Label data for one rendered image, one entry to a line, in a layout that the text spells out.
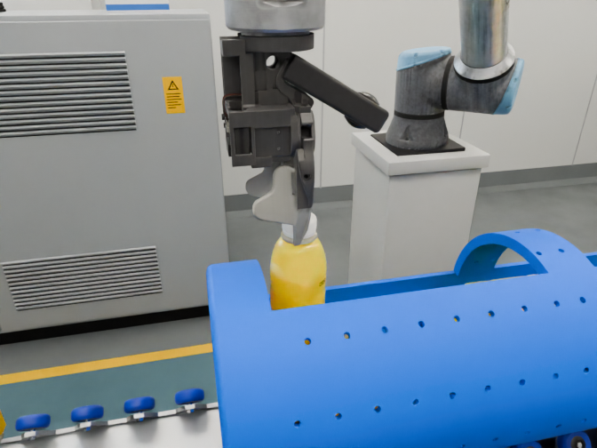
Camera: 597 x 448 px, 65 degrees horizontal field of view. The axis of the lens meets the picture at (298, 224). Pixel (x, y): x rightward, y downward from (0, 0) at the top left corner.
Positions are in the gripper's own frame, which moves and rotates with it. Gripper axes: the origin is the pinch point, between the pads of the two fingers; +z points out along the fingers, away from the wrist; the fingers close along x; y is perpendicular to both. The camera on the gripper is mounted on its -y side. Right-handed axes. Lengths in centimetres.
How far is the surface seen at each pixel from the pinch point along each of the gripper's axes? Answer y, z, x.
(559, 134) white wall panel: -288, 90, -282
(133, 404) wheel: 23.4, 31.6, -7.9
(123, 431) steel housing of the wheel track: 25.7, 36.7, -7.9
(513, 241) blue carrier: -29.7, 6.7, -1.4
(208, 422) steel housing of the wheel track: 13.0, 36.8, -6.8
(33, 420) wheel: 37.2, 31.5, -8.0
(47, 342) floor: 92, 130, -151
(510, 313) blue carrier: -22.4, 9.2, 9.5
